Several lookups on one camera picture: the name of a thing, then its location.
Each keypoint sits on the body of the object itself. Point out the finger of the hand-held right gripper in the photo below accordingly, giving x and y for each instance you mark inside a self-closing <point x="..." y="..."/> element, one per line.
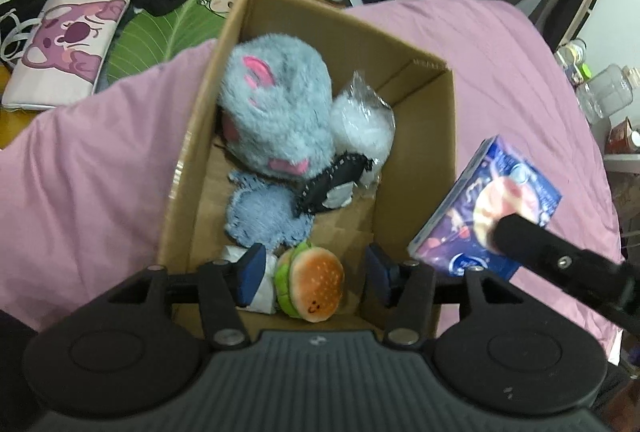
<point x="535" y="244"/>

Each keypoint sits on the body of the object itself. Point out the small glass jar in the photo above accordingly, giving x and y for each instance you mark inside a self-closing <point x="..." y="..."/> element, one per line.
<point x="572" y="59"/>

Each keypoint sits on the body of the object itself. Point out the clear plastic jar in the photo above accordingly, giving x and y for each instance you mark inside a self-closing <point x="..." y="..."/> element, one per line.
<point x="607" y="92"/>

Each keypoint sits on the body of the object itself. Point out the white towel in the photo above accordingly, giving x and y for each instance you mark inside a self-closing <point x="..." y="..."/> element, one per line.
<point x="262" y="299"/>

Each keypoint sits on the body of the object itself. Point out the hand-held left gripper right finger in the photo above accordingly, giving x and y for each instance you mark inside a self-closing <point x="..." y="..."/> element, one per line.
<point x="377" y="274"/>

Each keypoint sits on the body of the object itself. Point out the blue fluffy plush toy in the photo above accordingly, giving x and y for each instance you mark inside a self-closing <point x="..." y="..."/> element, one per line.
<point x="285" y="112"/>

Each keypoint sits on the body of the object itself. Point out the blue-grey fluffy cloth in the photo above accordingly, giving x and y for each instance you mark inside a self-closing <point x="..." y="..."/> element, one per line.
<point x="260" y="212"/>

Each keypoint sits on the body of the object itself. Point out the pink bed sheet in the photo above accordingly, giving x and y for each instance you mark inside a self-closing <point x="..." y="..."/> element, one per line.
<point x="75" y="187"/>

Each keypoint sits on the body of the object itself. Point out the pink cartoon pillow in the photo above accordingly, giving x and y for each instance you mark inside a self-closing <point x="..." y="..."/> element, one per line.
<point x="60" y="47"/>

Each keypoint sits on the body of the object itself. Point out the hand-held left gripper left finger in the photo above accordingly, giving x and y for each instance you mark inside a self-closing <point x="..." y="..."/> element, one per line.
<point x="250" y="272"/>

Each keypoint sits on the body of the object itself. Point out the hamburger plush toy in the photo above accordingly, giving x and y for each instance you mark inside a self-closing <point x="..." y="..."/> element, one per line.
<point x="315" y="277"/>

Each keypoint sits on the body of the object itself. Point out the green leaf floor mat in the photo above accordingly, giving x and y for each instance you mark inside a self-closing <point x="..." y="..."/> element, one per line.
<point x="165" y="27"/>

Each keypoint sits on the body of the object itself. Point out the clear bag of white filling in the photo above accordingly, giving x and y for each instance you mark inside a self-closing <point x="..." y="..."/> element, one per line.
<point x="360" y="127"/>

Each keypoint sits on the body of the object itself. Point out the black studded pouch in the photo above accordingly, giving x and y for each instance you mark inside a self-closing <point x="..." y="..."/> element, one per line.
<point x="325" y="184"/>

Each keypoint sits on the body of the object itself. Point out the cardboard box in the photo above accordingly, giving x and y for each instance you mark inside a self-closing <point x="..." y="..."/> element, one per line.
<point x="400" y="77"/>

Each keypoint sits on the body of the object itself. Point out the blue tissue pack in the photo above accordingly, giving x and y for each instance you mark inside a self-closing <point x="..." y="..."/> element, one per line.
<point x="460" y="222"/>

